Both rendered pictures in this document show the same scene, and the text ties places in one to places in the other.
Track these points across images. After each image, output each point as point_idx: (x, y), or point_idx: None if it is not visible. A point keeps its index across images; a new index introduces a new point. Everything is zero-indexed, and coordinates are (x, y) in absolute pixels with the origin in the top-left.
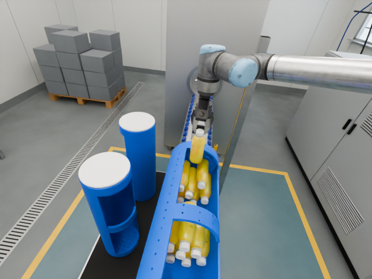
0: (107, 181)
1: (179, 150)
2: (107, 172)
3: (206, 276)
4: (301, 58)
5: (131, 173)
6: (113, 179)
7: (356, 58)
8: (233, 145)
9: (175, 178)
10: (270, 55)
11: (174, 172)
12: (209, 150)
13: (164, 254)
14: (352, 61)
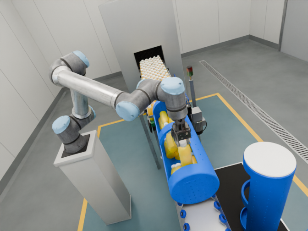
0: (251, 149)
1: (204, 162)
2: (261, 154)
3: (163, 139)
4: (107, 85)
5: (249, 173)
6: (249, 152)
7: (85, 79)
8: None
9: (191, 139)
10: (124, 92)
11: (195, 143)
12: (177, 173)
13: None
14: (89, 79)
